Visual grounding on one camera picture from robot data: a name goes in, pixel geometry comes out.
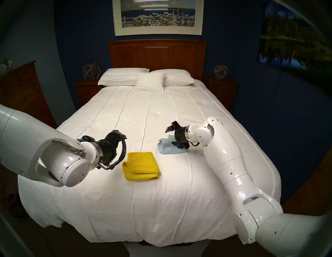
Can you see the brown wooden headboard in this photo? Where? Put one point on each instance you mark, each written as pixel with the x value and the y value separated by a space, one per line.
pixel 158 57

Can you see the light blue hand towel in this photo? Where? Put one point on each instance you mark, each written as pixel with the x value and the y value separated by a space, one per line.
pixel 166 147

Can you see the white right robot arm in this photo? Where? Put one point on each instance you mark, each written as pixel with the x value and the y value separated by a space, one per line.
pixel 228 160

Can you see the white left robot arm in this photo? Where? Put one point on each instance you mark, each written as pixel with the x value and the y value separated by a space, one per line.
pixel 26 140

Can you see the brown wooden nightstand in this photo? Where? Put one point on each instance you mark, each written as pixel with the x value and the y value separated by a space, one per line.
pixel 223 90
pixel 87 92

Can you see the white bed comforter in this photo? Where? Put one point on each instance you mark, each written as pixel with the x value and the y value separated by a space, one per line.
pixel 155 207

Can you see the white framed flower picture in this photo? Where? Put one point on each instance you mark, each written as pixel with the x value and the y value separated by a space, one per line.
pixel 158 18

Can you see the white vase with plant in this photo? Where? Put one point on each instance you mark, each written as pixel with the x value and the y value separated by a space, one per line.
pixel 6 66

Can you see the small pleated white pillow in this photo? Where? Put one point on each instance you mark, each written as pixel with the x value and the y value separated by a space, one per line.
pixel 150 83

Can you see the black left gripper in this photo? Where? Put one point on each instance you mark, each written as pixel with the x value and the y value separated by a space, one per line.
pixel 110 149

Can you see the brown wooden dresser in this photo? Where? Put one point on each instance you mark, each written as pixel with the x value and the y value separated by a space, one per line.
pixel 23 93

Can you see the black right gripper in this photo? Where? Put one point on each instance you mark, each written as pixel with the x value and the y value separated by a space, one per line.
pixel 182 137

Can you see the yellow hand towel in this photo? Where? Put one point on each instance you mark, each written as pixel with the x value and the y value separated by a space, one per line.
pixel 141 165

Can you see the forest lake wall poster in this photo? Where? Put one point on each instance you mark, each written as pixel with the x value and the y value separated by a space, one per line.
pixel 293 38

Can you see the black connector with blue tag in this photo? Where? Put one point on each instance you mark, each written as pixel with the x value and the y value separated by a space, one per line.
pixel 87 138

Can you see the large white pillow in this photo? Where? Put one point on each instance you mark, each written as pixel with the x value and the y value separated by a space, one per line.
pixel 119 76
pixel 179 77

